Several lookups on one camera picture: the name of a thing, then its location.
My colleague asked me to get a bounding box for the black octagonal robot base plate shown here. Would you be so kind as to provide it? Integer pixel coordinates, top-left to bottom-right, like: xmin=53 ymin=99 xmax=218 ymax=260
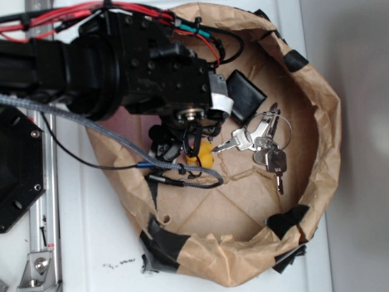
xmin=1 ymin=107 xmax=45 ymax=234

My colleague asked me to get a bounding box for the grey braided cable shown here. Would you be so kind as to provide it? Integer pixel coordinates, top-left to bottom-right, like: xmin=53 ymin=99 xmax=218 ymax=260
xmin=0 ymin=92 xmax=224 ymax=190

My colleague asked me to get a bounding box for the aluminium extrusion rail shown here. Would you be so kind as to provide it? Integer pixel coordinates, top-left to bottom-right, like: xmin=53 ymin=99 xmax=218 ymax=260
xmin=16 ymin=0 xmax=63 ymax=292

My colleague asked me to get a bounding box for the bunch of silver keys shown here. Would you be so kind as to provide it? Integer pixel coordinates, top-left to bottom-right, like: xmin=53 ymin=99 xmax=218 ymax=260
xmin=211 ymin=103 xmax=287 ymax=195

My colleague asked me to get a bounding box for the brown paper bag tray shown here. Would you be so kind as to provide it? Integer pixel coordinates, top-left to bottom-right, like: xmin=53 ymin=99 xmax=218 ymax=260
xmin=105 ymin=2 xmax=342 ymax=287

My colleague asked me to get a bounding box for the thin black cable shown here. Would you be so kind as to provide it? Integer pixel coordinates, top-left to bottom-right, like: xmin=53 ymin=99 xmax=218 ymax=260
xmin=39 ymin=111 xmax=159 ymax=171

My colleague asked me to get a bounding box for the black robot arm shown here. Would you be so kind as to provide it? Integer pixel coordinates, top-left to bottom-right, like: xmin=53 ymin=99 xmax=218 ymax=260
xmin=1 ymin=12 xmax=233 ymax=127

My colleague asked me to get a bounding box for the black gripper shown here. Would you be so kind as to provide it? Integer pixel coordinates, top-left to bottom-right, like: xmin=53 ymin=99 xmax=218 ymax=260
xmin=79 ymin=12 xmax=233 ymax=128

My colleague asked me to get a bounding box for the yellow rubber duck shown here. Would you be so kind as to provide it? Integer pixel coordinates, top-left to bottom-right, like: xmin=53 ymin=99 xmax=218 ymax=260
xmin=186 ymin=141 xmax=214 ymax=168

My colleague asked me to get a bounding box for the black leather wallet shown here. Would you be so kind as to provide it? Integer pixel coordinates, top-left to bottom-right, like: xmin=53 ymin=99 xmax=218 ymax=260
xmin=227 ymin=69 xmax=267 ymax=126

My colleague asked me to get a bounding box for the red wire bundle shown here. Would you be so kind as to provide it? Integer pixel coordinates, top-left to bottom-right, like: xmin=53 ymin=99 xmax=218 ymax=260
xmin=0 ymin=1 xmax=221 ymax=66

